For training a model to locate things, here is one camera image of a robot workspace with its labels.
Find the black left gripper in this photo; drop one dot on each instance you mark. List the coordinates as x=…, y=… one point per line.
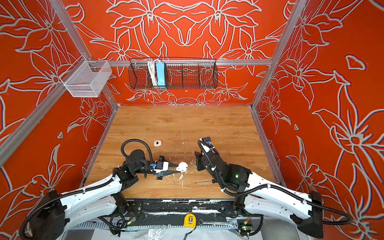
x=167, y=172

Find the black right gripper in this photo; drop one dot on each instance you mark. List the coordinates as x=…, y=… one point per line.
x=199, y=159

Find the white earbud charging case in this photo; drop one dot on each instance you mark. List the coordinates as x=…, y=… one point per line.
x=158, y=143

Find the black handled screwdriver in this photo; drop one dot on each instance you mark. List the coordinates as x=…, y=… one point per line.
x=207, y=182

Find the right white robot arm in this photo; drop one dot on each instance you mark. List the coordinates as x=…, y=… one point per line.
x=255, y=195

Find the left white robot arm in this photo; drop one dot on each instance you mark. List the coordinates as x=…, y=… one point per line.
x=57, y=213

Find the silver wrench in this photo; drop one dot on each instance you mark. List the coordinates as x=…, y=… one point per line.
x=202, y=222

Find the yellow tape measure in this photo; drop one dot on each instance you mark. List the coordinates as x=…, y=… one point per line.
x=190, y=221

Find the light blue box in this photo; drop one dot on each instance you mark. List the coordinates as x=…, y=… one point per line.
x=160, y=66

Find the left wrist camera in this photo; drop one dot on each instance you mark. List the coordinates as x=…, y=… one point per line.
x=159, y=167

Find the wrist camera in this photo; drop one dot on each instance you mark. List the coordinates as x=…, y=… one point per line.
x=206, y=144
x=159, y=167

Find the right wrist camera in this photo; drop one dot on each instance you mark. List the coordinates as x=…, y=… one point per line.
x=206, y=144

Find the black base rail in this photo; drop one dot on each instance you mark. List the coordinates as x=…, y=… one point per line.
x=171, y=212

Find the black wire wall basket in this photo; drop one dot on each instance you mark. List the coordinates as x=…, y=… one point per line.
x=180, y=74

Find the clear plastic wall bin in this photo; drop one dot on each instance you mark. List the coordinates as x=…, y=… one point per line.
x=86, y=81

